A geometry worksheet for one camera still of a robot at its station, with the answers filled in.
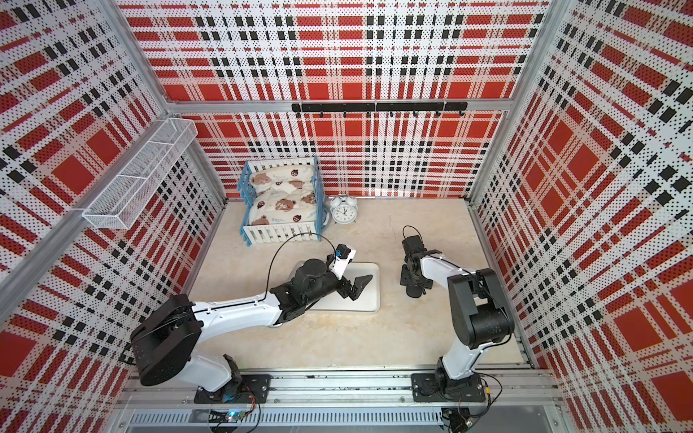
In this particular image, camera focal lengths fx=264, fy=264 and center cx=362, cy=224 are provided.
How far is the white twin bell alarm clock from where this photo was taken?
1065 mm

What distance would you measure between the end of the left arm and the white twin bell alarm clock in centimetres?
40

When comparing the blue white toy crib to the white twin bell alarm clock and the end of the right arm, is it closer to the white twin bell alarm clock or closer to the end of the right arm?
the white twin bell alarm clock

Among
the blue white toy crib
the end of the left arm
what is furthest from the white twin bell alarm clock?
the end of the left arm

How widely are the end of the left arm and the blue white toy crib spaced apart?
361 millimetres

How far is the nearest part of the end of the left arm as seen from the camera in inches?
28.3

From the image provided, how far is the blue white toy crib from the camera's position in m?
1.03

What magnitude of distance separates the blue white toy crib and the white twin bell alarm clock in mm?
53

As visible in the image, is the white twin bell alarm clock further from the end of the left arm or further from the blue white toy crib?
the end of the left arm
